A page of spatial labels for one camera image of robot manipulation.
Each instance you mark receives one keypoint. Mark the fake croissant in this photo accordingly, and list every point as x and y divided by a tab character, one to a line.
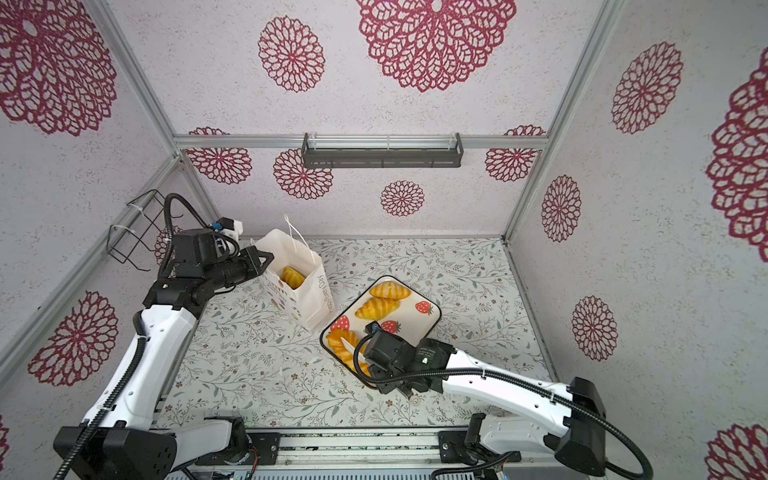
390	290
375	309

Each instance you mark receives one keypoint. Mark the middle fake croissant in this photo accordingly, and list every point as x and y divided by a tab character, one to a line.
375	309

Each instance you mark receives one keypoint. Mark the black overhead light bar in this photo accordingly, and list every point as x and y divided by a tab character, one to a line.
389	153

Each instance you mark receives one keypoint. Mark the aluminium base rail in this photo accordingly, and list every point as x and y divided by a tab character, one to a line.
367	453

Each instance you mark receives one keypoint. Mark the striped fake bun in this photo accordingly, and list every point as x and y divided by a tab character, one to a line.
292	277

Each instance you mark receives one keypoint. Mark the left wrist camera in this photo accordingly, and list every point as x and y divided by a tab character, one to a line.
229	227

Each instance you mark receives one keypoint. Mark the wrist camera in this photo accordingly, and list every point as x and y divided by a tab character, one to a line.
388	351
229	227

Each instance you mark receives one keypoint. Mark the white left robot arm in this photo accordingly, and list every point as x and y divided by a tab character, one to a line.
115	439

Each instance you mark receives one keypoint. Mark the black wire wall basket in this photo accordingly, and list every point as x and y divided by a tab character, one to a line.
141	232

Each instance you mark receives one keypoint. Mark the white slotted serving tongs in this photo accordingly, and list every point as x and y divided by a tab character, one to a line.
342	341

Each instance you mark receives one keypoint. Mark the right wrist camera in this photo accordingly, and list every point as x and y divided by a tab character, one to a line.
388	351

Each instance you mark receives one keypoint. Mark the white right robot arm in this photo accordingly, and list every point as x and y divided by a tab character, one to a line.
567	421

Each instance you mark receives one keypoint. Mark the strawberry print rectangular tray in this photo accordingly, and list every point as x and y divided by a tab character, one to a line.
415	319

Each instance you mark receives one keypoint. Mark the long braided fake bread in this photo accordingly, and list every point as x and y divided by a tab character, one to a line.
345	358

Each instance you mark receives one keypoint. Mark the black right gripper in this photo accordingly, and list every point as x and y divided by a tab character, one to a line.
378	380

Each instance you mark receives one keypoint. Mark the top fake croissant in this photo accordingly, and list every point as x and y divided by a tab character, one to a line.
390	290

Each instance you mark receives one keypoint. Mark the white paper gift bag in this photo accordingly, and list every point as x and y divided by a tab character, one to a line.
311	305

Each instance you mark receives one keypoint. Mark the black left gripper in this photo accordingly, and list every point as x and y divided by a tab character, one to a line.
254	268

